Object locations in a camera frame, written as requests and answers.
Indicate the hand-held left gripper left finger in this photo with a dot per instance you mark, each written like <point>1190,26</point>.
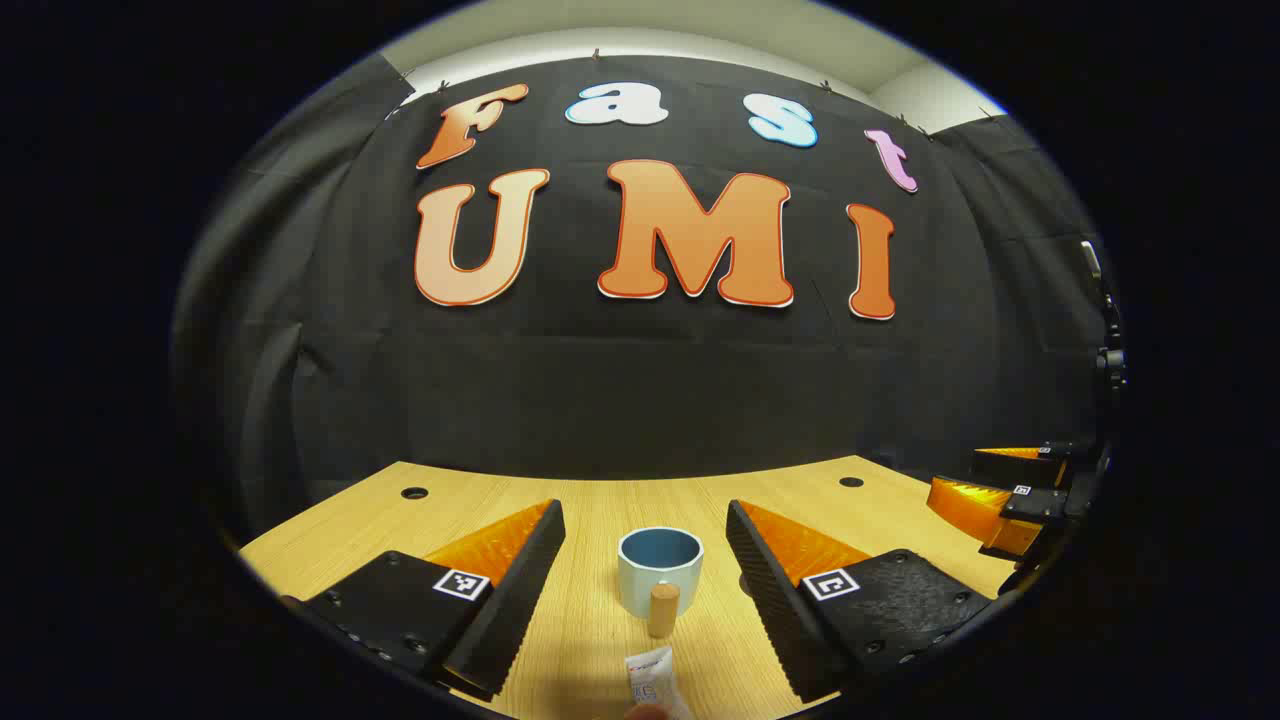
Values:
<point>520,580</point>

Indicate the wooden desktop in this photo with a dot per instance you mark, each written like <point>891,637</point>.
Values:
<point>600,505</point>

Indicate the white toothpaste tube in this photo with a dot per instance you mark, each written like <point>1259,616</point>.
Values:
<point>652,675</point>

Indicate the black backdrop cloth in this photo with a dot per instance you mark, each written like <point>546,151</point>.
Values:
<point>600,390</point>

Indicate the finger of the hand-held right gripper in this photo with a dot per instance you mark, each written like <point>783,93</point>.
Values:
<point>1020,467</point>
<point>975,505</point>

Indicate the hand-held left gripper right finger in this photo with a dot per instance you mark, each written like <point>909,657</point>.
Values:
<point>765,580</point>

